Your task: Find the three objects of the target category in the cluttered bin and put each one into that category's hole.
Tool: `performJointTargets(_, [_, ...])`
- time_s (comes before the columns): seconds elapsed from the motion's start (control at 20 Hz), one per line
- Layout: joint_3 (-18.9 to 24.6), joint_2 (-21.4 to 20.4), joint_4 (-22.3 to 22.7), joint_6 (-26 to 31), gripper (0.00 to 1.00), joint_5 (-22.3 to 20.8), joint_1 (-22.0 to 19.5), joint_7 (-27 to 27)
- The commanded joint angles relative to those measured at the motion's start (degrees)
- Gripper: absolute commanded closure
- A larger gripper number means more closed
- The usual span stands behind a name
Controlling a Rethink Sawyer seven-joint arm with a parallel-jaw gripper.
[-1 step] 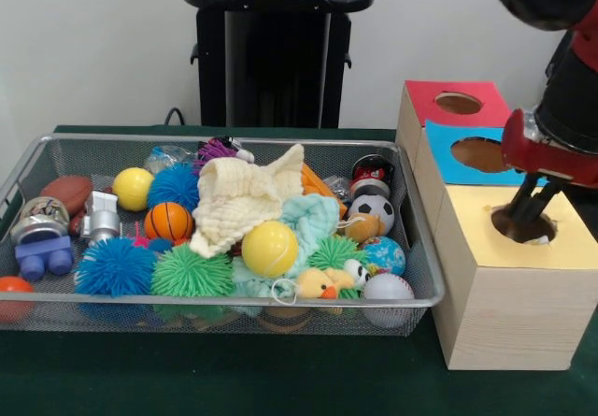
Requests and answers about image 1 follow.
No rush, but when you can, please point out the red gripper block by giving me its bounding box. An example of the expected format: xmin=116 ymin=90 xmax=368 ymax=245
xmin=502 ymin=108 xmax=598 ymax=225

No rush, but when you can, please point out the cream muslin cloth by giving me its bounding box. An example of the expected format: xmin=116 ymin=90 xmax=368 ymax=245
xmin=190 ymin=143 xmax=307 ymax=259

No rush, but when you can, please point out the green spiky ball white nub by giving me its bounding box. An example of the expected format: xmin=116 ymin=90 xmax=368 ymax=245
xmin=151 ymin=242 xmax=235 ymax=299

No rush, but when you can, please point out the wooden box with three holes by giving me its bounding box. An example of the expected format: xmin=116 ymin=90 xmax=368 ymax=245
xmin=395 ymin=79 xmax=598 ymax=371

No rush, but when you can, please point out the shallow mesh bin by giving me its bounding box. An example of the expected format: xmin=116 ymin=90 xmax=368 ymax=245
xmin=0 ymin=133 xmax=446 ymax=337

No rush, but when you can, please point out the blue globe ball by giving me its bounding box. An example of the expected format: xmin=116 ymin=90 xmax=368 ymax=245
xmin=363 ymin=236 xmax=407 ymax=277

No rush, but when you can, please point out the black and white soccer ball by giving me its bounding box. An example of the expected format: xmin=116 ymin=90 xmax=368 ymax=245
xmin=349 ymin=194 xmax=396 ymax=230

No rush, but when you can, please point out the green spiky ball with eyes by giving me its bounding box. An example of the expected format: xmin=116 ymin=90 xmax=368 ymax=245
xmin=310 ymin=237 xmax=375 ymax=300

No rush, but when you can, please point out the mint green cloth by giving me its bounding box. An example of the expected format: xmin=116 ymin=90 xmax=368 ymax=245
xmin=232 ymin=194 xmax=342 ymax=317

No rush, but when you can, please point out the yellow tennis ball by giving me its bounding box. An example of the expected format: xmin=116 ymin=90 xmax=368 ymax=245
xmin=241 ymin=222 xmax=300 ymax=278

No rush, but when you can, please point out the dark green table cloth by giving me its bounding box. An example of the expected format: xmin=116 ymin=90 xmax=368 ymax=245
xmin=0 ymin=124 xmax=598 ymax=416

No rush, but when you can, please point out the purple spiky toy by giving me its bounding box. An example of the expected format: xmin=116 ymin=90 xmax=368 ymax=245
xmin=193 ymin=136 xmax=256 ymax=165

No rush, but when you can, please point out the blue spiky ball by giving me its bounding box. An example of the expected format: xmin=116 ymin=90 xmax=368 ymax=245
xmin=147 ymin=162 xmax=203 ymax=214
xmin=74 ymin=237 xmax=159 ymax=298

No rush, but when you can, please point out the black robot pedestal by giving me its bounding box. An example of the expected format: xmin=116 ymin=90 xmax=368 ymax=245
xmin=180 ymin=0 xmax=375 ymax=130

